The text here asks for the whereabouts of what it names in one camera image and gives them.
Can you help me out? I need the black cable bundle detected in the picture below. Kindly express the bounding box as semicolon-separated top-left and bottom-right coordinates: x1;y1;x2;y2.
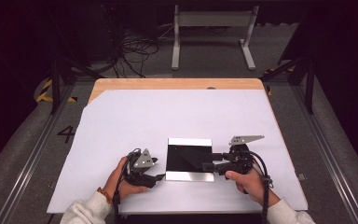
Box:
105;29;175;79

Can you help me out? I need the black metal stand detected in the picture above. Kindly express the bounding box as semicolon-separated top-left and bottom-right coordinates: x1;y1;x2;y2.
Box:
47;8;106;116
260;55;317;116

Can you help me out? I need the white metal stand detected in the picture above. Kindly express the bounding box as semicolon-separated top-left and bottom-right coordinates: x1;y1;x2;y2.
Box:
171;4;260;72

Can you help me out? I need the beaded bracelet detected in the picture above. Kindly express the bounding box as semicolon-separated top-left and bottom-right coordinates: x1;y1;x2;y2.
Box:
96;186;115;206

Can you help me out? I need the yellow black striped tape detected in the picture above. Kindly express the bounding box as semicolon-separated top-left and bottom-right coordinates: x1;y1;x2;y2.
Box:
35;78;78;104

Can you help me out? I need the person's left hand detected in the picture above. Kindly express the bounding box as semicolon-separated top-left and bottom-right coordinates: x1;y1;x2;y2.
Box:
102;156;150;202

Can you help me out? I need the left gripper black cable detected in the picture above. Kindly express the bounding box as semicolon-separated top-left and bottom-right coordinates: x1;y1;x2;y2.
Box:
112;147;143;224

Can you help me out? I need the aluminium floor rail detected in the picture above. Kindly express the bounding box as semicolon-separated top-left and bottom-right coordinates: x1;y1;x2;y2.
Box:
291;84;358;224
0;83;76;224

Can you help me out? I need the white paper sheet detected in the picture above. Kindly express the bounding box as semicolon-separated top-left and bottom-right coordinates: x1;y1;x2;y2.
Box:
46;89;309;216

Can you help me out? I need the person's right hand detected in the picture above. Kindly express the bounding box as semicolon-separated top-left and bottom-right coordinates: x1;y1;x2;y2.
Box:
225;167;277;208

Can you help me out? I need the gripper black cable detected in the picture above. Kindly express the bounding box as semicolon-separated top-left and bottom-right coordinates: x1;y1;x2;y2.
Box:
112;147;143;224
247;150;275;224

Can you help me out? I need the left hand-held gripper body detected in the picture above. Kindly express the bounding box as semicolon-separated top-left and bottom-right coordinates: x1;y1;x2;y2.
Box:
125;147;158;189

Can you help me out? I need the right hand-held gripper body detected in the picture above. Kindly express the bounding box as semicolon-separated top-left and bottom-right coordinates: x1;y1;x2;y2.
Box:
214;134;266;177

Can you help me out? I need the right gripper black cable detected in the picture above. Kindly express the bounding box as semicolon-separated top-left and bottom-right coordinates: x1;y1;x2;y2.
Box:
247;150;275;224

